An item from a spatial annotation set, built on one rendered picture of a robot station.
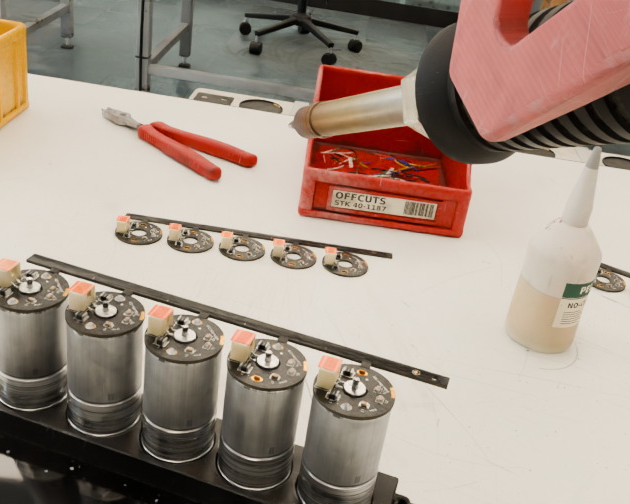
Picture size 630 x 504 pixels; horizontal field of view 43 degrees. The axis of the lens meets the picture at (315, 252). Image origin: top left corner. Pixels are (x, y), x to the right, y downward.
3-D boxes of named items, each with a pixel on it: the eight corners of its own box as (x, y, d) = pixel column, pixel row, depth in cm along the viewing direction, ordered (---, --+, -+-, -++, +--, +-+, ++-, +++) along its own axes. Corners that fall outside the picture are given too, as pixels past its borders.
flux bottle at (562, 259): (578, 359, 39) (648, 167, 34) (509, 348, 39) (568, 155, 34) (564, 320, 42) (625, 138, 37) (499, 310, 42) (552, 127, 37)
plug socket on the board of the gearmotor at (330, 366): (339, 393, 24) (343, 375, 24) (312, 385, 24) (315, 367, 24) (347, 378, 25) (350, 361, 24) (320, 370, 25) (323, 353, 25)
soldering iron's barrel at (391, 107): (281, 156, 20) (439, 141, 14) (276, 91, 19) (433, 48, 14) (334, 152, 20) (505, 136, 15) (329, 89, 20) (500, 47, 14)
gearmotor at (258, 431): (273, 519, 26) (292, 394, 24) (203, 494, 26) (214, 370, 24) (297, 469, 28) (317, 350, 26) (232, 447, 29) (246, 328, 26)
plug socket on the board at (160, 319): (169, 340, 25) (170, 322, 25) (144, 332, 25) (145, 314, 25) (180, 327, 26) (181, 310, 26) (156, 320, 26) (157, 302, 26)
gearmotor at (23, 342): (44, 438, 28) (40, 314, 25) (-17, 417, 28) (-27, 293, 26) (83, 397, 30) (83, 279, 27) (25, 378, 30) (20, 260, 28)
